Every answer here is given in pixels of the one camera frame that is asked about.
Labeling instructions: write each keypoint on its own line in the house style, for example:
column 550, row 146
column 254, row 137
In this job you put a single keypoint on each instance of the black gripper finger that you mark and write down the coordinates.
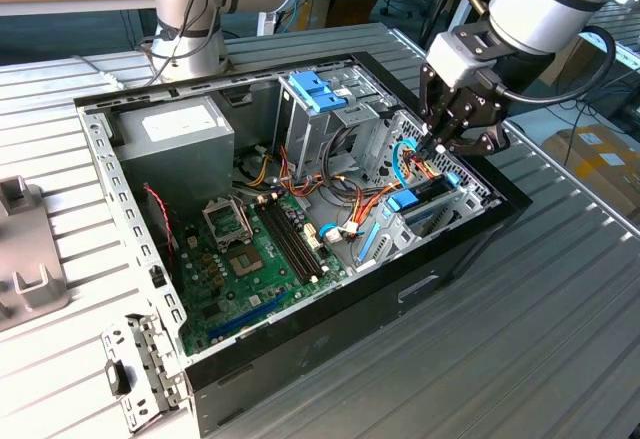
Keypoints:
column 482, row 146
column 431, row 104

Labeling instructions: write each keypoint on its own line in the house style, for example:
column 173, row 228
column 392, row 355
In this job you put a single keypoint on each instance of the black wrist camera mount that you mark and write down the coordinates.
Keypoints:
column 480, row 39

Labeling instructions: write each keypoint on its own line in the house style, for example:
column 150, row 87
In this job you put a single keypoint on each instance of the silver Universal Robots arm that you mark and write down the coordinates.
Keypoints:
column 540, row 9

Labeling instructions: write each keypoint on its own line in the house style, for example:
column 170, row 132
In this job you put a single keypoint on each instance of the black open PC case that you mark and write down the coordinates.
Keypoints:
column 350, row 319

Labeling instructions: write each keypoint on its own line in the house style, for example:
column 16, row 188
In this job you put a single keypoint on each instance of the black RAM slot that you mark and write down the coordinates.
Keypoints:
column 288, row 244
column 300, row 243

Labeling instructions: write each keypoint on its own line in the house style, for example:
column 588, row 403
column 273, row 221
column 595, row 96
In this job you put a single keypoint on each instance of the blue expansion slot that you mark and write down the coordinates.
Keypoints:
column 245, row 318

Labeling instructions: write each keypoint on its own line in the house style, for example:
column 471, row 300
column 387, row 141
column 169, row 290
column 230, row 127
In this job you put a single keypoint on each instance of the CPU socket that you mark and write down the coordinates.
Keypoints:
column 245, row 261

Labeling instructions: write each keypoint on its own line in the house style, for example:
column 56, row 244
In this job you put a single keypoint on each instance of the green motherboard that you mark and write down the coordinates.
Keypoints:
column 250, row 286

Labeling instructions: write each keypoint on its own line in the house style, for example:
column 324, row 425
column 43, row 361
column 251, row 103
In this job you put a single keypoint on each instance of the cardboard boxes with labels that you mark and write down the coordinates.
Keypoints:
column 600, row 174

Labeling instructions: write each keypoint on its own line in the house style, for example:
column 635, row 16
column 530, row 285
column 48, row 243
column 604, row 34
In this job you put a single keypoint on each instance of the blue plastic drive latch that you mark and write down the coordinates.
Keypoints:
column 310, row 90

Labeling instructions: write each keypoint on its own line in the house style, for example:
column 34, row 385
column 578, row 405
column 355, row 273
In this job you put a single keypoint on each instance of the black case fan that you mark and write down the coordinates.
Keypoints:
column 156, row 224

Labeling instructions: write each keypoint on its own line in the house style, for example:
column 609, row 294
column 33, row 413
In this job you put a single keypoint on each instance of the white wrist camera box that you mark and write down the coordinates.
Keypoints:
column 457, row 59

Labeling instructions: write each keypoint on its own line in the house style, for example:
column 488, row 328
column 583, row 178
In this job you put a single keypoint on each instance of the white board connector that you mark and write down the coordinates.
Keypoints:
column 311, row 238

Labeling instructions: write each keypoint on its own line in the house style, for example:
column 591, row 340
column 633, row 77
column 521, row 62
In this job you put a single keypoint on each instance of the grey metal drive cage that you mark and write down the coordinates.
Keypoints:
column 305, row 139

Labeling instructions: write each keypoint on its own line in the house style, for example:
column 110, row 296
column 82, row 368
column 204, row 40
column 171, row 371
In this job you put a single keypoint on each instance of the black tripod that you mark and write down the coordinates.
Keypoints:
column 437, row 14

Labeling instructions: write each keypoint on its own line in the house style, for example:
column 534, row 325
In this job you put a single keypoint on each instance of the hard disk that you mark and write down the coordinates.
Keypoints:
column 402, row 200

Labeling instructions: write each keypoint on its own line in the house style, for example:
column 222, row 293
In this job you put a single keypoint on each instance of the grey metal card retainer bracket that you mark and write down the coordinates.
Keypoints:
column 150, row 359

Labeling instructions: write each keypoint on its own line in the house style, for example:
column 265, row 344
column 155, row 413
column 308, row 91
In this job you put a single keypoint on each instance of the grey power supply unit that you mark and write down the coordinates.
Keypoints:
column 175, row 149

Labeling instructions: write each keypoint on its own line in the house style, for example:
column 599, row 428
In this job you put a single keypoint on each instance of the grey parts rack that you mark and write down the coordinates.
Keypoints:
column 25, row 239

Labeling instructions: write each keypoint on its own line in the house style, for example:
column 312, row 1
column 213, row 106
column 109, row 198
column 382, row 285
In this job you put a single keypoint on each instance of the grey metal disk bay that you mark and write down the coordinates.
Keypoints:
column 470, row 204

